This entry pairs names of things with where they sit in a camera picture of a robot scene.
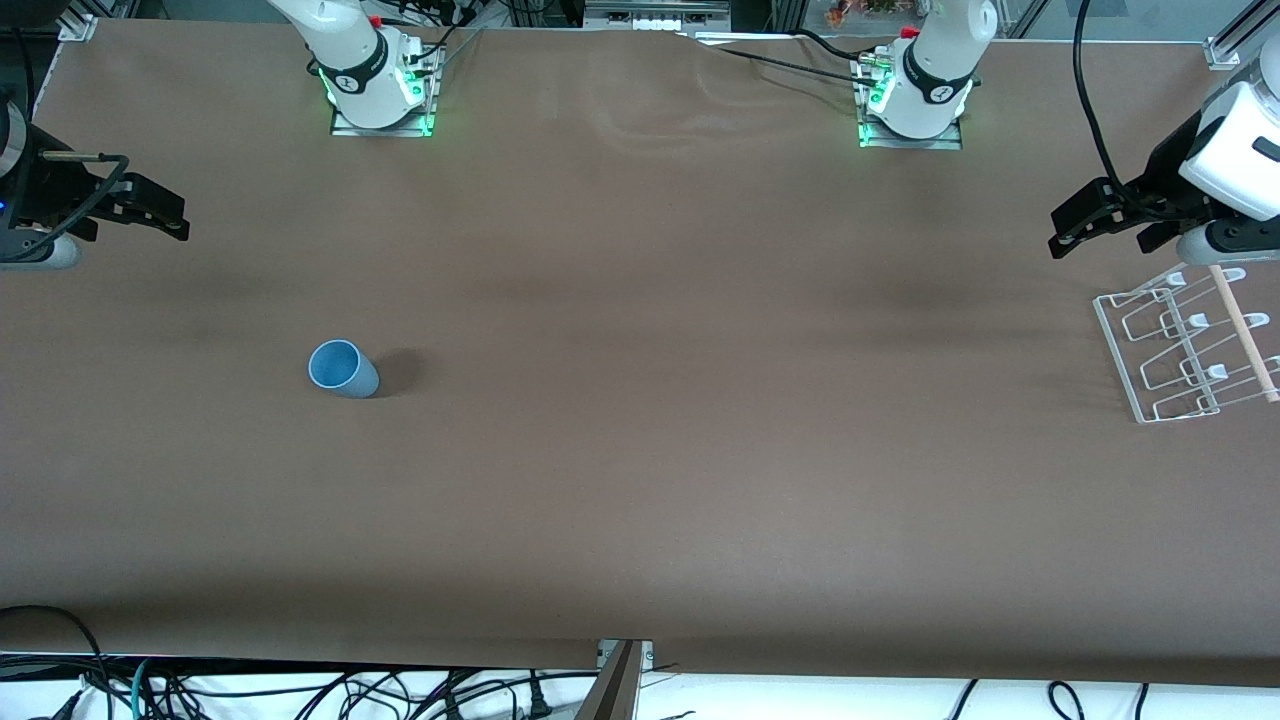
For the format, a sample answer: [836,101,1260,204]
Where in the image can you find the thick black cable loop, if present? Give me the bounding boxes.
[0,604,114,720]

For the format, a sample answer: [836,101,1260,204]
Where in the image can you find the small metal bracket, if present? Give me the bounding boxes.
[596,639,655,673]

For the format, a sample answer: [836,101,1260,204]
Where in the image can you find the aluminium frame corner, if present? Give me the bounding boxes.
[55,0,103,43]
[1204,0,1280,72]

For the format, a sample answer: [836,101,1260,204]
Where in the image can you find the orange decoration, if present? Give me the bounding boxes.
[824,0,928,28]

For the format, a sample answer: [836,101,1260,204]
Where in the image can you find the white wire cup rack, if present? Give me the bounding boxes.
[1092,262,1280,426]

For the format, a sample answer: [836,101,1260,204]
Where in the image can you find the blue plastic cup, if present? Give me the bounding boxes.
[307,339,382,399]

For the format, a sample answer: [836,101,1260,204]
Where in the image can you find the long black table cable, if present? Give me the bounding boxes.
[680,33,883,87]

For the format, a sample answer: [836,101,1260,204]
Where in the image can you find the brown table cover sheet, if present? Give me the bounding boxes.
[0,18,1280,691]

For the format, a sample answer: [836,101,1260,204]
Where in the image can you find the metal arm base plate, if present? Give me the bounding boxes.
[329,42,439,139]
[855,50,965,152]

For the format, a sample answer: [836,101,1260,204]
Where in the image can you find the white power strip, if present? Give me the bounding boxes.
[584,0,732,32]

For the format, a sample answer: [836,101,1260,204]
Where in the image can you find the wooden rack rod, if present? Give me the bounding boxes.
[1208,264,1280,405]

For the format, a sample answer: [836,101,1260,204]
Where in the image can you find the short black table cable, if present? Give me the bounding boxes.
[793,27,881,65]

